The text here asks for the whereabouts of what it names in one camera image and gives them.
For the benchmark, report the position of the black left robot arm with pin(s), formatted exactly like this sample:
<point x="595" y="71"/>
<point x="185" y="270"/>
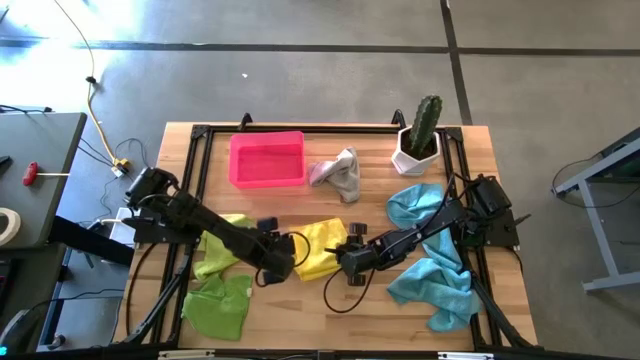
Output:
<point x="200" y="215"/>

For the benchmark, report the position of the grey metal table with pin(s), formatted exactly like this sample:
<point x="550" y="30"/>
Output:
<point x="595" y="220"/>

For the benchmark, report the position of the yellow microfiber towel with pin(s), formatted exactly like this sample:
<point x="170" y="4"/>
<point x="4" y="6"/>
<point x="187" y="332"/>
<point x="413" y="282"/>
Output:
<point x="320" y="255"/>

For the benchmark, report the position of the cream tape roll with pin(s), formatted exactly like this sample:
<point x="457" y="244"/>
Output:
<point x="16" y="222"/>

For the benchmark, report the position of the silver metal bracket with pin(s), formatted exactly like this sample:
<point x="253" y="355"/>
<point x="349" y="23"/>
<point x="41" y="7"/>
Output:
<point x="185" y="354"/>
<point x="465" y="356"/>

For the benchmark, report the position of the grey microfiber towel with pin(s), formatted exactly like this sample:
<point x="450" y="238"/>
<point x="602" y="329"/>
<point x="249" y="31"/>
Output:
<point x="345" y="175"/>

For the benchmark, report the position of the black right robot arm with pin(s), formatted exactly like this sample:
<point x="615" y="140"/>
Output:
<point x="430" y="225"/>

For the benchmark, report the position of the grey side table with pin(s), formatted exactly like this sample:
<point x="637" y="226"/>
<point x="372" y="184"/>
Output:
<point x="40" y="145"/>

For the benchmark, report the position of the white faceted plant pot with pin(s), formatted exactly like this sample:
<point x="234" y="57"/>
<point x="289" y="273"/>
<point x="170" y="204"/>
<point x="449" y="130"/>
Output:
<point x="412" y="165"/>

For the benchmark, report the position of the green cactus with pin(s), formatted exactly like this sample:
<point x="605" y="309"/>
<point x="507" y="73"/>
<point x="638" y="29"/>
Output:
<point x="425" y="122"/>

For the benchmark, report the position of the light green microfiber towel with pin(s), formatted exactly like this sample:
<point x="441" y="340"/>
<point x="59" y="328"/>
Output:
<point x="215" y="255"/>

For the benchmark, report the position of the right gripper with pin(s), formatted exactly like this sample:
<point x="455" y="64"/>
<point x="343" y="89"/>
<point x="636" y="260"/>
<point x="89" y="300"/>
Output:
<point x="357" y="257"/>

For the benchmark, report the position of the grey rounded object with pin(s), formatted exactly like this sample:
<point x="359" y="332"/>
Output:
<point x="17" y="330"/>

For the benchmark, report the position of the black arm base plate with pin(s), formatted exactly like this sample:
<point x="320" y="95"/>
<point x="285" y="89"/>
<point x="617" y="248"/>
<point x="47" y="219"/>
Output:
<point x="150" y="232"/>
<point x="500" y="232"/>

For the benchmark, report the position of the black beam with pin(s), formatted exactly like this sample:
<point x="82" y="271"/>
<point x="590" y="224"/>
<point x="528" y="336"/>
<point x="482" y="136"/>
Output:
<point x="90" y="240"/>

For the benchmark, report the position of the blue microfiber towel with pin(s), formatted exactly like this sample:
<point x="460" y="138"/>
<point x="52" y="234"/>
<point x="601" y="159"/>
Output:
<point x="415" y="205"/>
<point x="440" y="295"/>

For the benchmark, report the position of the black aluminium table frame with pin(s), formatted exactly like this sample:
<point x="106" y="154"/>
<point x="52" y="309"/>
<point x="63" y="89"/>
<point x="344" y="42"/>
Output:
<point x="375" y="129"/>

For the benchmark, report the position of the pink plastic bin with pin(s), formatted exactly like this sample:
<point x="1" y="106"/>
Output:
<point x="267" y="162"/>

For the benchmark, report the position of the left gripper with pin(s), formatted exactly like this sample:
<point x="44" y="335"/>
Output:
<point x="275" y="252"/>

